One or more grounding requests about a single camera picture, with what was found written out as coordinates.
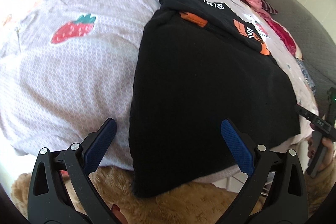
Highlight grey headboard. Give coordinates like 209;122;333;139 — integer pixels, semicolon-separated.
266;0;335;115

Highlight tan fluffy blanket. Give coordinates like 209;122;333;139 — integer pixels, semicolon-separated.
11;158;335;223

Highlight red patterned pillow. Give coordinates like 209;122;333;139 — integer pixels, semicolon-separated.
265;18;302;60

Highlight striped purple pillow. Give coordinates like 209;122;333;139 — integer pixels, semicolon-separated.
260;0;278;15

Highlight left hand red nails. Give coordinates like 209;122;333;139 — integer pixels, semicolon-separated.
111;204;128;224

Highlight black sweater orange cuffs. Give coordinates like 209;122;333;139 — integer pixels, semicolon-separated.
129;0;300;198

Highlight strawberry bear bed sheet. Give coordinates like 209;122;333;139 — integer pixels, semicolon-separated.
1;0;318;170

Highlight right hand red nails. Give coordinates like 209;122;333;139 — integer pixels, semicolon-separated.
306;123;335;178

